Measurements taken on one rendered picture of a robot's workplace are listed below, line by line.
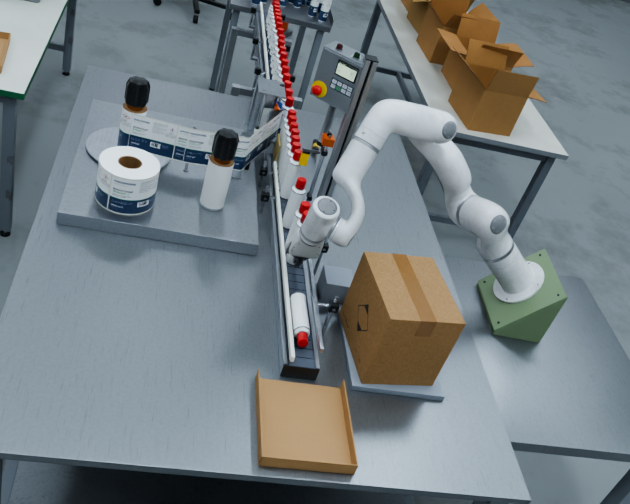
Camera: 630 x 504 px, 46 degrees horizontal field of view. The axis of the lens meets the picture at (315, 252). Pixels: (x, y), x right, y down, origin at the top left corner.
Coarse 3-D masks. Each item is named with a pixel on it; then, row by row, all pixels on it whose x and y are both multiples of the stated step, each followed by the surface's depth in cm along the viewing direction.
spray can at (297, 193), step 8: (296, 184) 259; (304, 184) 259; (296, 192) 260; (304, 192) 261; (288, 200) 264; (296, 200) 261; (288, 208) 264; (296, 208) 263; (288, 216) 266; (288, 224) 267
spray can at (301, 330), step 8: (296, 296) 233; (304, 296) 235; (296, 304) 230; (304, 304) 231; (296, 312) 228; (304, 312) 228; (296, 320) 225; (304, 320) 225; (296, 328) 223; (304, 328) 222; (296, 336) 223; (304, 336) 221; (304, 344) 221
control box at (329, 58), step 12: (324, 48) 256; (348, 48) 260; (324, 60) 258; (336, 60) 255; (348, 60) 253; (360, 60) 254; (324, 72) 260; (360, 72) 253; (312, 84) 265; (324, 84) 261; (348, 84) 257; (324, 96) 264; (336, 96) 261; (348, 108) 261
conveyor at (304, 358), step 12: (276, 216) 274; (276, 228) 271; (288, 264) 253; (288, 276) 248; (300, 276) 250; (300, 288) 245; (288, 348) 221; (300, 348) 222; (312, 348) 224; (288, 360) 217; (300, 360) 218; (312, 360) 220
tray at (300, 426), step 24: (264, 384) 213; (288, 384) 216; (264, 408) 206; (288, 408) 209; (312, 408) 211; (336, 408) 214; (264, 432) 200; (288, 432) 202; (312, 432) 204; (336, 432) 207; (264, 456) 189; (288, 456) 196; (312, 456) 198; (336, 456) 200
